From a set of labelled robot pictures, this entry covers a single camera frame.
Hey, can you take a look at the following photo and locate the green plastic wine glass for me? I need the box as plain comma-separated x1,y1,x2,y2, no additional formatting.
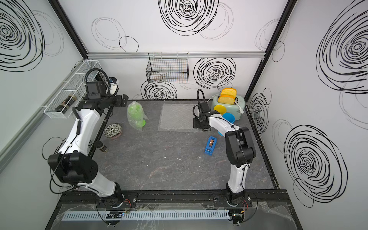
127,103,146,128

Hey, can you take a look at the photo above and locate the blue tape dispenser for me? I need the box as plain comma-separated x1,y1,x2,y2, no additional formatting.
204,136,217,155

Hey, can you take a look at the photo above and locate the blue plastic wine glass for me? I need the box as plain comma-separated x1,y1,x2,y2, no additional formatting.
218,113,235,136

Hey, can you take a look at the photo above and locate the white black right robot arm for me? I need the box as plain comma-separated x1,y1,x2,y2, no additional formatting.
193,102,256,207

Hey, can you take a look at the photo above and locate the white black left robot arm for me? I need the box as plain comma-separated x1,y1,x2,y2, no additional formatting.
48,94,128,208

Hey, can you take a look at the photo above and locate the yellow plastic wine glass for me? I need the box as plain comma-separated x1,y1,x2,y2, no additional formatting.
214,104,227,115

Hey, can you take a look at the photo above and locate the front yellow toast slice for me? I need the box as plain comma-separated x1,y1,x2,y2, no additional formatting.
218,95,236,105

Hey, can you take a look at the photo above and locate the yellow toast slice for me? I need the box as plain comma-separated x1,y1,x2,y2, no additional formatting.
220,88,237,98
218,95,236,105

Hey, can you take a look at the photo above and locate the mint green toaster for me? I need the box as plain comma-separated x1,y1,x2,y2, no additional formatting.
210,94,245,120

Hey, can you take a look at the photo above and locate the patterned small bowl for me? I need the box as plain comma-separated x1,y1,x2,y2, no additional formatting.
103,123,122,139

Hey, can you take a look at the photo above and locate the rear yellow toast slice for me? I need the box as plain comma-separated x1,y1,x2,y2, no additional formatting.
220,88,237,98

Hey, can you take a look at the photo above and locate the dark item in shelf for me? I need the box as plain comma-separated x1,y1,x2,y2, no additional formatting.
55,95,77,114

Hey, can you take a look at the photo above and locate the black corrugated right cable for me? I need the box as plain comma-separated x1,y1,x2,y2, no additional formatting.
192,88,207,118

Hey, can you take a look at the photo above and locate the black corrugated cable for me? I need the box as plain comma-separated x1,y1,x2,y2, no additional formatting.
192,88,207,118
84,67,111,95

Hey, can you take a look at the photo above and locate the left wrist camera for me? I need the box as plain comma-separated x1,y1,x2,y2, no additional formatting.
109,77,119,96

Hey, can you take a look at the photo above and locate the black corrugated left cable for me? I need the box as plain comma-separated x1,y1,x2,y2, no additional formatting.
84,67,111,95

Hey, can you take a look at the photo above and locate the aluminium wall rail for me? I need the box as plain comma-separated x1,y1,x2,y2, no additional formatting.
87,51,265,59

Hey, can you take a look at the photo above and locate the black wire wall basket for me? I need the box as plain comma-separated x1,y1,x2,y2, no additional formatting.
145,58,189,83

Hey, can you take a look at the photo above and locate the white wire wall shelf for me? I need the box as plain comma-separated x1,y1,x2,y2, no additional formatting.
44,60,101,119

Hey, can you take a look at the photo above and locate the white slotted cable duct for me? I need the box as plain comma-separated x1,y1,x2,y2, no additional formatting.
61,210,231,222

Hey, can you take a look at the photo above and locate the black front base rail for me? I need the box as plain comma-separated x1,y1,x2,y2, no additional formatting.
60,189,291,209

